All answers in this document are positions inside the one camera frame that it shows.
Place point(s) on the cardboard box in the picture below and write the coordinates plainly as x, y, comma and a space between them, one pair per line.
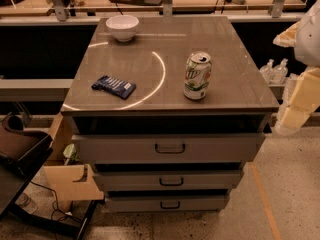
71, 182

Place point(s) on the top grey drawer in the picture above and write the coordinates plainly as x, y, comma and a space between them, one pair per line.
166, 149

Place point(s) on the grey drawer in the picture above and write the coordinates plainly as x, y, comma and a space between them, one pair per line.
167, 180
166, 149
167, 203

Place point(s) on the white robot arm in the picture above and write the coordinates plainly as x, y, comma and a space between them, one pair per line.
307, 46

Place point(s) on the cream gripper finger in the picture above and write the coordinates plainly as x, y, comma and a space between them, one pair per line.
288, 37
301, 97

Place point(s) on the brown chair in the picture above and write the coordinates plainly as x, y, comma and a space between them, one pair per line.
20, 149

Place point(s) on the middle grey drawer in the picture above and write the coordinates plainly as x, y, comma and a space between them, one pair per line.
167, 180

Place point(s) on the grey drawer cabinet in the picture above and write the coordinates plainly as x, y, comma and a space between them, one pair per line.
237, 101

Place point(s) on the white ceramic bowl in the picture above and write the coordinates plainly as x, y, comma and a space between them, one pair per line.
122, 27

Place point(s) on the clear sanitizer bottle left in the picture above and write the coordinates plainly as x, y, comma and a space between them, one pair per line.
266, 70

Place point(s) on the clear sanitizer bottle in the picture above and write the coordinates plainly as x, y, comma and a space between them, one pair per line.
266, 70
279, 72

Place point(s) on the clear sanitizer bottle right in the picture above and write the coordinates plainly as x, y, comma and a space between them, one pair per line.
279, 72

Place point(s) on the bottom grey drawer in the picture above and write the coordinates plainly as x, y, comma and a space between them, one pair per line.
167, 203

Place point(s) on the dark blue snack packet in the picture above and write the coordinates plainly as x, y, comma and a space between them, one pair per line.
114, 86

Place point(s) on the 7up soda can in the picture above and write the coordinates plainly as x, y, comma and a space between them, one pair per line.
197, 75

